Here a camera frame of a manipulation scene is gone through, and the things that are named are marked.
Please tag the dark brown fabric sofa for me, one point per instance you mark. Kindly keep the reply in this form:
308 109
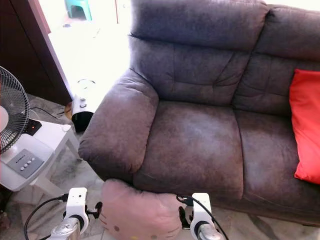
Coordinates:
190 145

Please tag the dark brown wooden partition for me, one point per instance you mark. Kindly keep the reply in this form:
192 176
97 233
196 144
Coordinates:
25 45

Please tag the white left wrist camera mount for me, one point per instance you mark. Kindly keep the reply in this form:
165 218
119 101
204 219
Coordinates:
77 202

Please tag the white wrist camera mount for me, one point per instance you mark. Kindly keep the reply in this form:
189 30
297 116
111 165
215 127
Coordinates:
77 202
202 207

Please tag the teal plastic stool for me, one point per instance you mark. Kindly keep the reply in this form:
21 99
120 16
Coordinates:
78 9

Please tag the red rectangular pillow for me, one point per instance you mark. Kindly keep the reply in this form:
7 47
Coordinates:
307 125

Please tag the white fan with black grill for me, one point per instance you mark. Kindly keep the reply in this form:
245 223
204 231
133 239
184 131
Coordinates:
12 110

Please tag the black power socket box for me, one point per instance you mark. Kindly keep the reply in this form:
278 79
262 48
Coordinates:
33 127

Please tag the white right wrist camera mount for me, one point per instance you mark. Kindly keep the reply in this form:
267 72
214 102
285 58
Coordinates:
202 207

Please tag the white and black appliance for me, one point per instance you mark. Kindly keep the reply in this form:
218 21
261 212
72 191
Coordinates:
82 120

